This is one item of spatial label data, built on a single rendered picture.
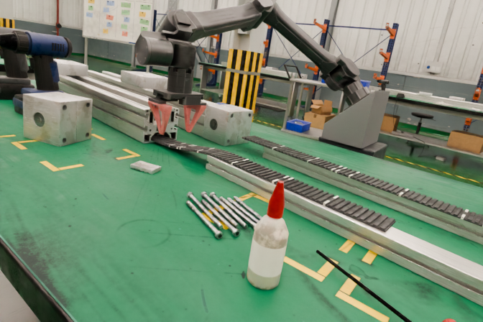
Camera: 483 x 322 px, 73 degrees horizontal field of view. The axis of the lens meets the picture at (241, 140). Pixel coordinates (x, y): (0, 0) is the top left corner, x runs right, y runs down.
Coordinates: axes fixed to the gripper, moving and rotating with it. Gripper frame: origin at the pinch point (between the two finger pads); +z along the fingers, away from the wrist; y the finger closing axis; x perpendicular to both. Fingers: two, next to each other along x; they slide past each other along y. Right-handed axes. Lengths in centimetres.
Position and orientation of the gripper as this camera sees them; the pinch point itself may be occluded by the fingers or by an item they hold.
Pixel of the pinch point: (175, 129)
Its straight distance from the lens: 79.1
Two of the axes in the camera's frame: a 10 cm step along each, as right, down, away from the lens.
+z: -1.4, 9.6, 2.5
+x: 7.3, 2.7, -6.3
